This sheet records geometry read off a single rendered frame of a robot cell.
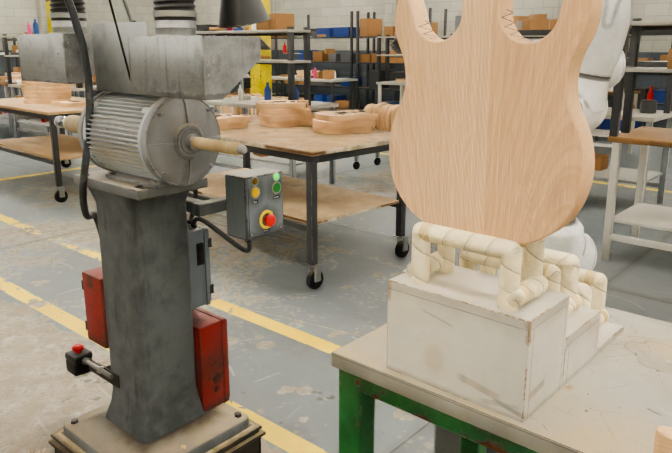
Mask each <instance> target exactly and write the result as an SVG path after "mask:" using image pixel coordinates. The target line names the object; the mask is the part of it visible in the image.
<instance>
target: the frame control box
mask: <svg viewBox="0 0 672 453"><path fill-rule="evenodd" d="M275 172H278V173H279V175H280V178H279V180H278V181H274V180H273V174H274V173H275ZM254 176H256V177H257V178H258V180H259V181H258V184H257V185H256V186H253V185H252V184H251V179H252V177H254ZM276 183H279V184H280V186H281V188H280V191H279V192H274V190H273V187H274V185H275V184H276ZM225 188H226V212H227V234H228V235H229V236H232V237H235V238H239V239H242V240H245V242H247V248H245V247H243V246H241V245H240V244H239V243H237V242H236V241H235V240H233V239H232V238H231V237H229V236H228V235H227V234H225V233H224V232H223V231H222V230H220V229H219V228H218V227H216V226H215V225H214V224H213V223H211V222H210V221H208V220H207V219H205V218H203V217H198V216H197V217H195V218H193V220H192V223H191V226H189V227H188V229H189V230H194V229H196V228H197V224H196V223H197V221H199V222H202V223H204V224H205V225H207V226H208V227H210V228H211V229H212V230H214V231H215V232H216V233H217V234H219V235H220V236H221V237H222V238H224V239H225V240H226V241H228V242H229V243H230V244H232V245H233V246H234V247H236V248H237V249H238V250H240V251H242V252H244V253H249V252H251V250H252V239H255V238H259V237H262V236H265V235H269V234H272V233H276V232H279V231H282V230H283V183H282V171H281V170H275V169H270V168H264V167H260V168H255V169H250V170H244V171H239V172H234V173H228V174H225ZM254 188H258V189H259V191H260V193H259V195H258V197H253V196H252V190H253V189H254ZM268 214H273V215H275V217H276V222H275V224H274V225H273V226H272V227H268V226H267V225H266V224H265V221H264V218H265V217H266V216H267V215H268Z"/></svg>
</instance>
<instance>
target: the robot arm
mask: <svg viewBox="0 0 672 453"><path fill-rule="evenodd" d="M630 20H631V0H603V8H602V15H601V19H600V23H599V26H598V29H597V32H596V34H595V36H594V39H593V40H592V42H591V44H590V46H589V48H588V49H587V51H586V54H585V56H584V58H583V61H582V64H581V68H580V72H579V80H578V92H579V100H580V104H581V108H582V111H583V113H584V116H585V118H586V120H587V123H588V125H589V128H590V131H592V130H594V129H595V128H596V127H598V126H599V125H600V124H601V123H602V121H603V120H604V118H605V116H606V114H607V110H608V100H607V95H608V88H611V87H613V86H615V85H616V84H617V83H619V82H620V80H621V79H622V77H623V76H624V73H625V68H626V59H625V54H624V52H623V47H624V43H625V40H626V37H627V33H628V29H629V25H630ZM576 216H577V215H576ZM576 216H575V218H574V219H573V220H572V221H571V222H570V223H568V224H567V225H566V226H565V227H563V228H562V229H560V230H559V231H557V232H555V233H553V234H551V235H549V236H548V237H546V238H545V248H547V249H552V250H556V251H561V252H566V253H570V254H574V255H576V256H577V257H578V259H579V261H580V266H579V268H581V269H586V270H590V271H592V270H593V269H594V267H595V265H596V261H597V249H596V246H595V244H594V241H593V240H592V238H591V237H590V236H589V235H588V234H585V233H584V227H583V225H582V224H581V222H580V221H579V220H578V219H577V218H576Z"/></svg>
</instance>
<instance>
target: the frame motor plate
mask: <svg viewBox="0 0 672 453"><path fill-rule="evenodd" d="M109 172H113V171H109V170H99V171H92V172H88V179H87V187H90V188H94V189H97V190H101V191H105V192H108V193H112V194H116V195H119V196H123V197H127V198H130V199H134V200H138V201H141V200H146V199H151V198H156V197H161V196H166V195H171V194H176V193H181V192H186V191H191V190H196V189H201V188H206V187H208V181H207V178H205V177H203V178H202V179H201V180H199V181H198V182H196V183H194V184H191V185H188V186H174V185H172V186H167V187H161V188H156V189H152V188H148V187H144V186H143V185H136V184H132V183H128V182H123V181H119V180H115V179H111V178H107V177H106V176H105V174H108V173H109ZM73 176H74V183H75V184H79V181H80V173H79V174H74V175H73Z"/></svg>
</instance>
